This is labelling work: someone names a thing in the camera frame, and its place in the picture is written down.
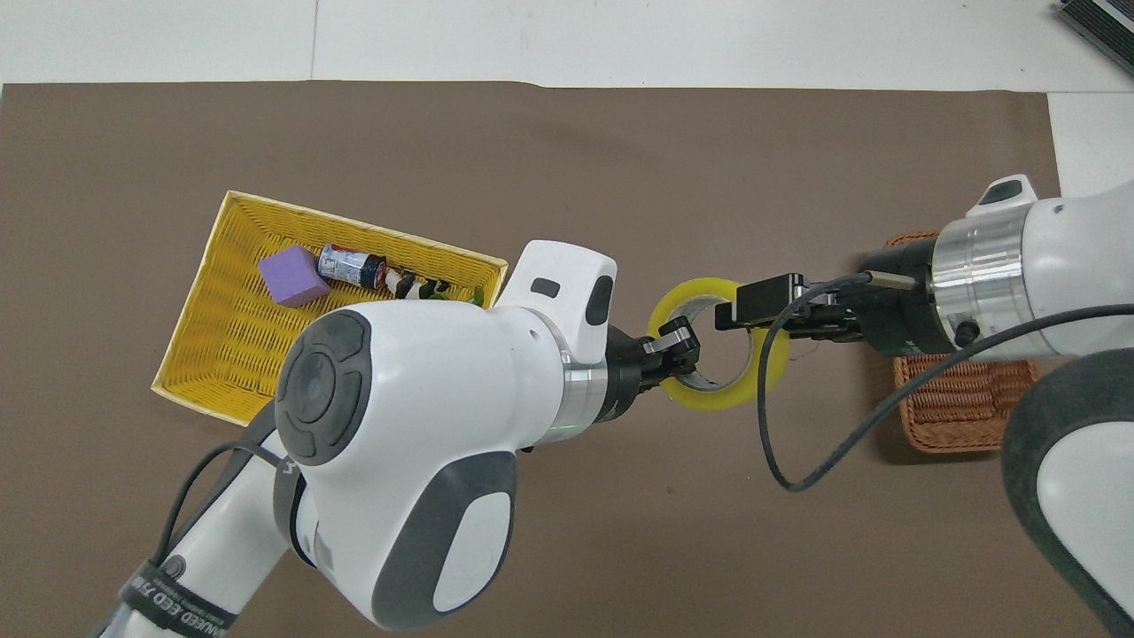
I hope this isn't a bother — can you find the yellow tape roll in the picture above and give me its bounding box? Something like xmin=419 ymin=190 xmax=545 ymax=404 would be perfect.
xmin=647 ymin=276 xmax=791 ymax=411

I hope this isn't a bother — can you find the small bottle with black cap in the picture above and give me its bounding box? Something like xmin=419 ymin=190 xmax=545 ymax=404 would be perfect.
xmin=317 ymin=244 xmax=389 ymax=289

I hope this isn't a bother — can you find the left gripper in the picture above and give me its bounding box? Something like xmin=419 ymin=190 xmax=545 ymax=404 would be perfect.
xmin=605 ymin=324 xmax=664 ymax=424

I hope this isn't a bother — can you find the black stand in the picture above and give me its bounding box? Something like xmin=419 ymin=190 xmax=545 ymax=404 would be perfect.
xmin=1054 ymin=0 xmax=1134 ymax=65

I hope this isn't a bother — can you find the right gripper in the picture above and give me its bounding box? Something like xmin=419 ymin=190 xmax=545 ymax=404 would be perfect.
xmin=828 ymin=241 xmax=954 ymax=358

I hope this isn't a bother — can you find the purple block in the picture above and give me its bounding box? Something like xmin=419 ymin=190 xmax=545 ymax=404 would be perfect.
xmin=258 ymin=245 xmax=330 ymax=309

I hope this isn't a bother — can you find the black and white toy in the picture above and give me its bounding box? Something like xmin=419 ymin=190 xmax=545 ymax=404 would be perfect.
xmin=384 ymin=268 xmax=450 ymax=300

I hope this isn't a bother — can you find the yellow woven basket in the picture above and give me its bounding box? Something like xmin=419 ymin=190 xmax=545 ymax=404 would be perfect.
xmin=151 ymin=190 xmax=509 ymax=428

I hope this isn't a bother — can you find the brown wicker basket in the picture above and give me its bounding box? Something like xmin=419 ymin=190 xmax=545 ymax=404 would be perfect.
xmin=884 ymin=232 xmax=1039 ymax=455

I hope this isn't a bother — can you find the black cable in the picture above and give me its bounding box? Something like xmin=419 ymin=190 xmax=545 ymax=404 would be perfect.
xmin=756 ymin=270 xmax=1134 ymax=494
xmin=159 ymin=403 xmax=293 ymax=568

